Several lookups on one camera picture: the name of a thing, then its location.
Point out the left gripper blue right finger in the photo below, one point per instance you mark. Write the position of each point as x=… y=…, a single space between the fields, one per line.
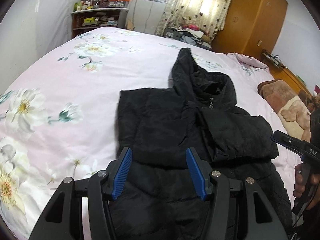
x=213 y=187

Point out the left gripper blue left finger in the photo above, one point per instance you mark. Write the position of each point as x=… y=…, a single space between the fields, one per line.
x=104 y=187

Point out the black hooded puffer jacket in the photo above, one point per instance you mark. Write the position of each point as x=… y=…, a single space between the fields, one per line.
x=159 y=200

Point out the clothes pile by curtain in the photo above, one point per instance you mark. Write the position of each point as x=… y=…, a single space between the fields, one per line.
x=189 y=36

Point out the right hand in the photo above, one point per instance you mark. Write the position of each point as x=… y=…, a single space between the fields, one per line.
x=300 y=188

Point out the brown bear print blanket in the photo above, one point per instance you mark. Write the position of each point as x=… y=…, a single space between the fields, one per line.
x=290 y=107

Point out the pink floral duvet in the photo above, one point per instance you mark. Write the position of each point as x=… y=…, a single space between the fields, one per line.
x=59 y=128

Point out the wooden headboard shelf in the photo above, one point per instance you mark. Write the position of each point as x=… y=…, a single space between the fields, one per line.
x=279 y=71

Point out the orange wooden wardrobe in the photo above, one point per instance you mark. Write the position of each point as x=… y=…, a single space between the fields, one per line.
x=251 y=26

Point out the wooden shelf unit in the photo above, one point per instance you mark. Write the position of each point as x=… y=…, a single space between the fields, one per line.
x=90 y=19

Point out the heart pattern curtain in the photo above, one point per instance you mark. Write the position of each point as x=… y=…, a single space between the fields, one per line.
x=206 y=15

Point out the orange lidded storage box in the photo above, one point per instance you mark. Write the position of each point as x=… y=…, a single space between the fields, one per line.
x=118 y=3

